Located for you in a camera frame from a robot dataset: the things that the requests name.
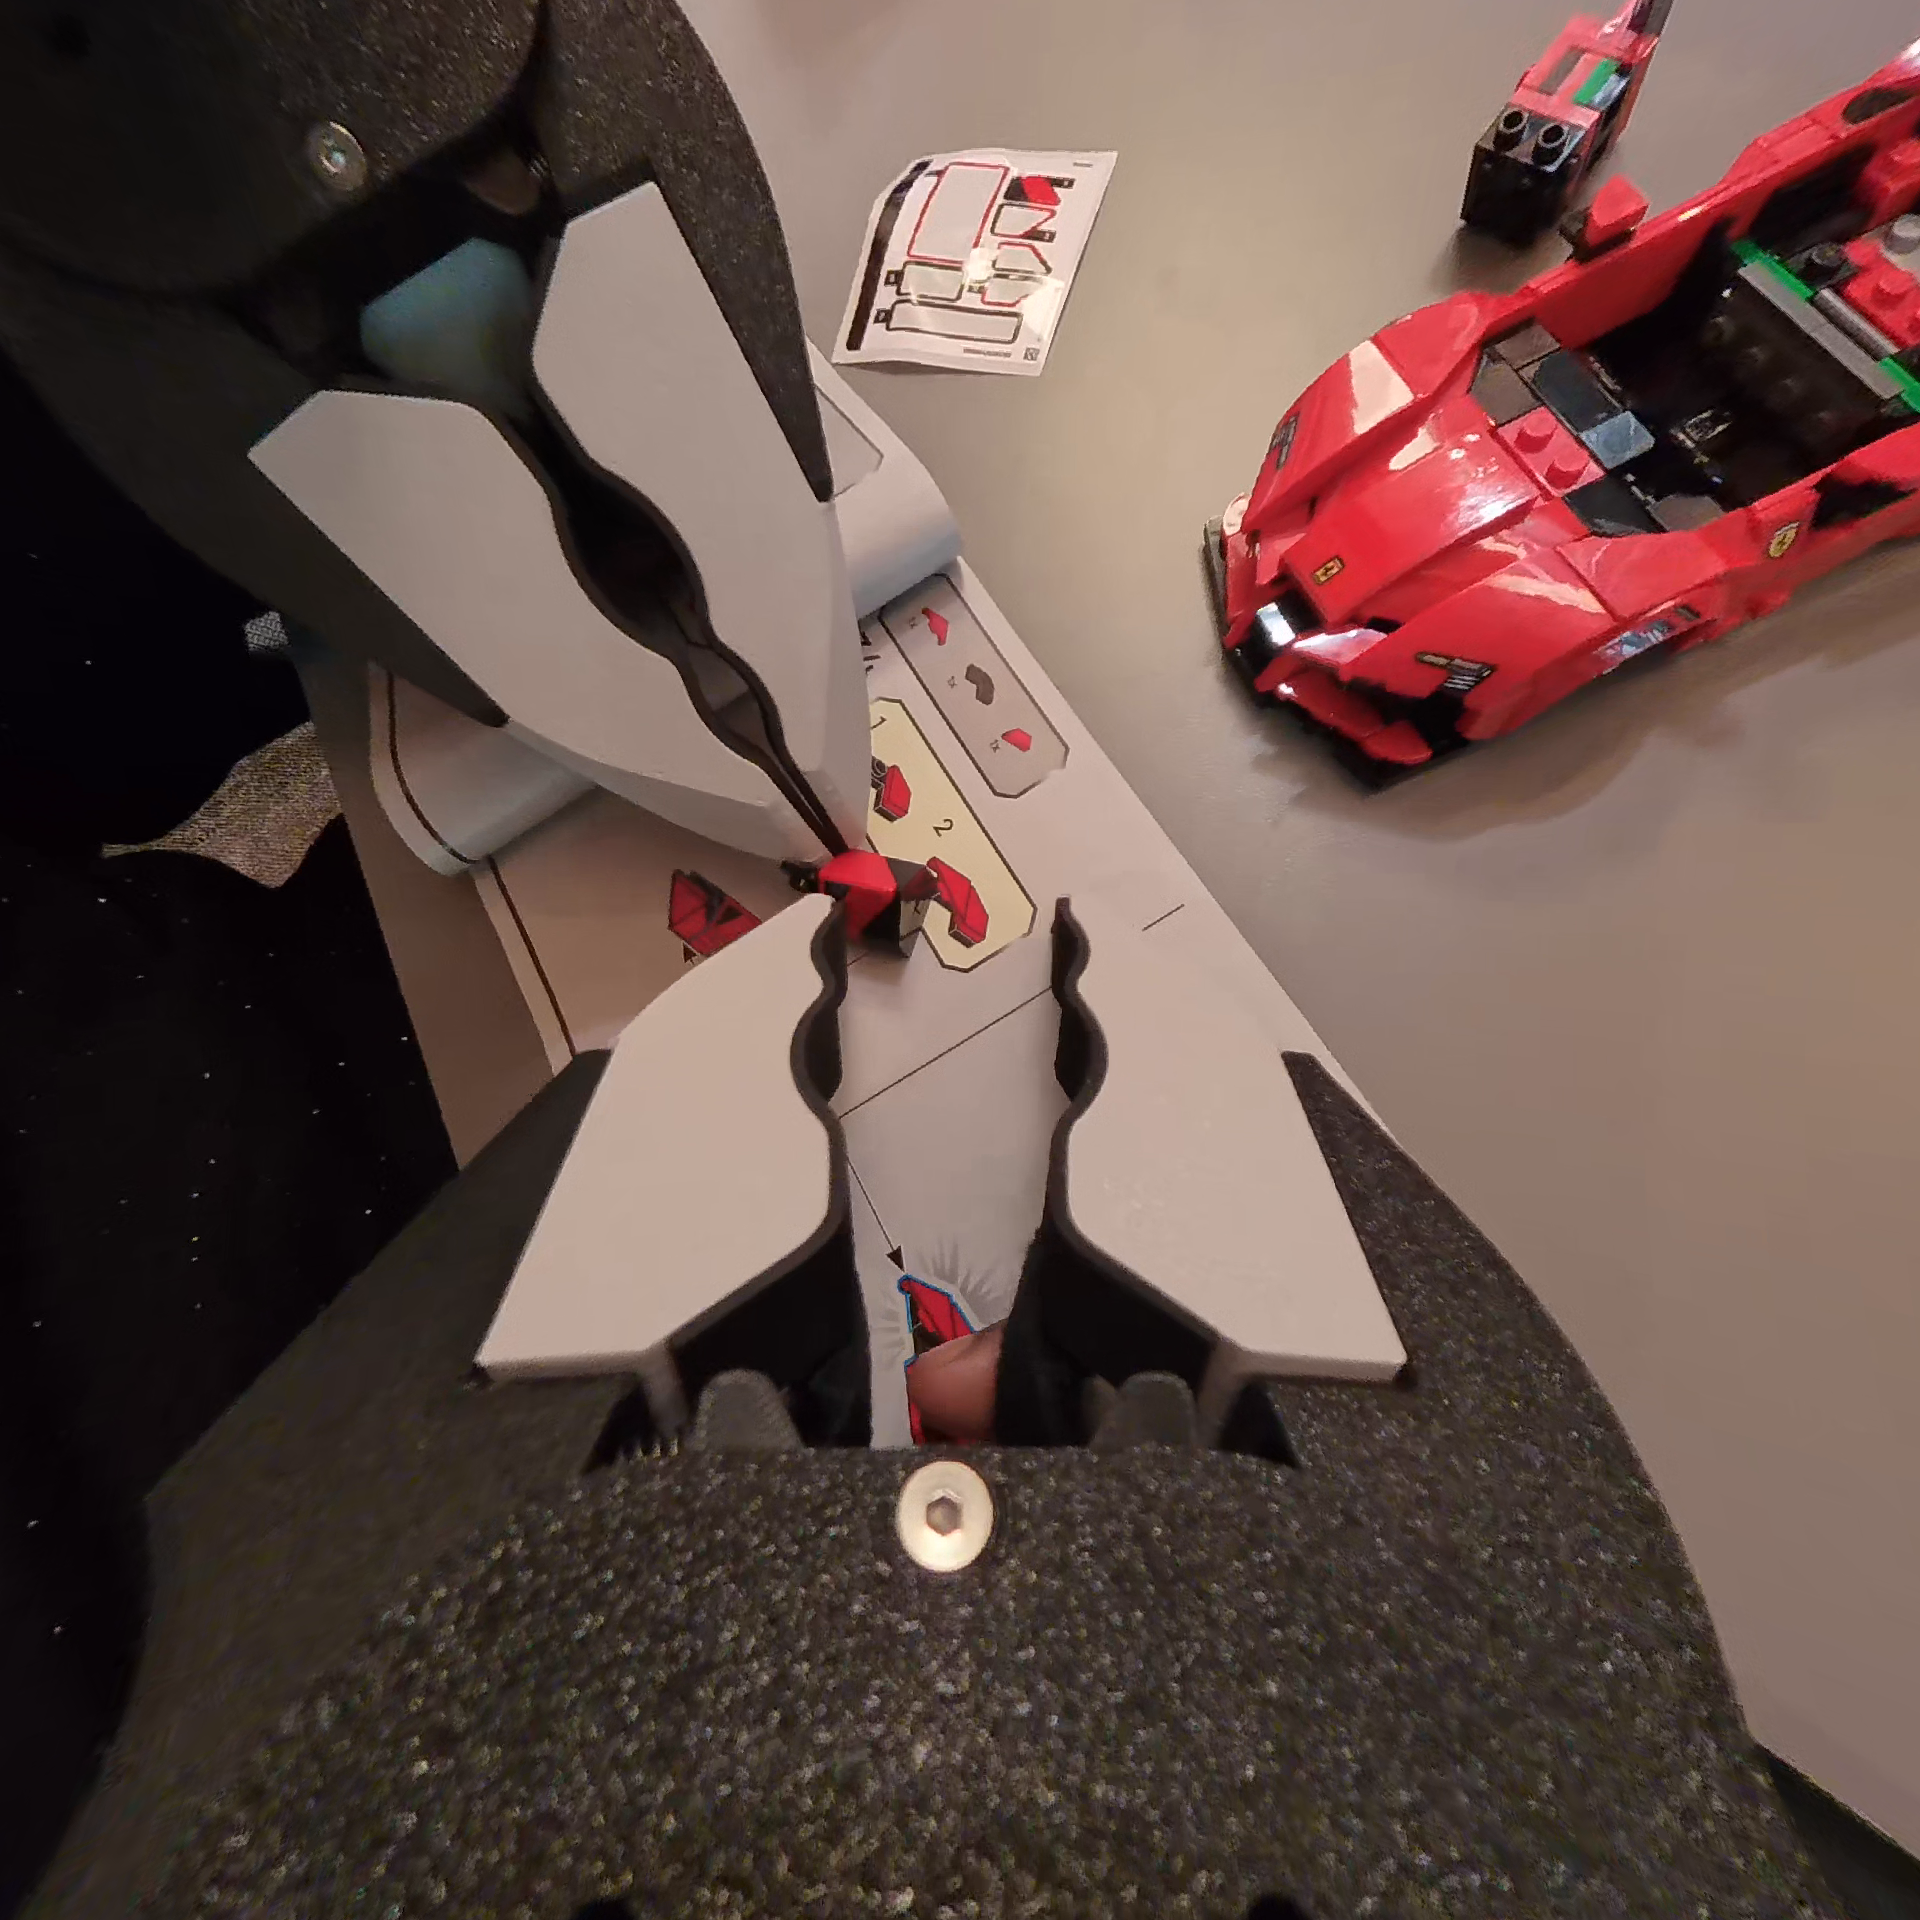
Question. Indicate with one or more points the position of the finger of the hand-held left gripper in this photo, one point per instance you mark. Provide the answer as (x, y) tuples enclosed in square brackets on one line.
[(450, 511), (707, 451)]

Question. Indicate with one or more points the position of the white sticker sheet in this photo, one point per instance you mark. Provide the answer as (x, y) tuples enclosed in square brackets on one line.
[(976, 262)]

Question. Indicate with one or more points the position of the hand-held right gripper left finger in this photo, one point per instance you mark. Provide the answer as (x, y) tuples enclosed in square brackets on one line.
[(674, 1187)]

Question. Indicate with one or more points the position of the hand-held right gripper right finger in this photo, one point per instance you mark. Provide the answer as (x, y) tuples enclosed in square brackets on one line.
[(1217, 1172)]

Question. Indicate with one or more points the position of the lego instruction booklet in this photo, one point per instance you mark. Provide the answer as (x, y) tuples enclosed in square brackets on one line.
[(991, 750)]

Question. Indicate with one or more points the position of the red black green lego assembly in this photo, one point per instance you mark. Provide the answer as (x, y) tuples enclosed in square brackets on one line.
[(1554, 126)]

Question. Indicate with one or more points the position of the small red lego piece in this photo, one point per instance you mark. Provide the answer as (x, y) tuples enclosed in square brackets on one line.
[(860, 881)]

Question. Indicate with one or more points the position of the red lego car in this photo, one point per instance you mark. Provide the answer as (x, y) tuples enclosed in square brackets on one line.
[(1500, 480)]

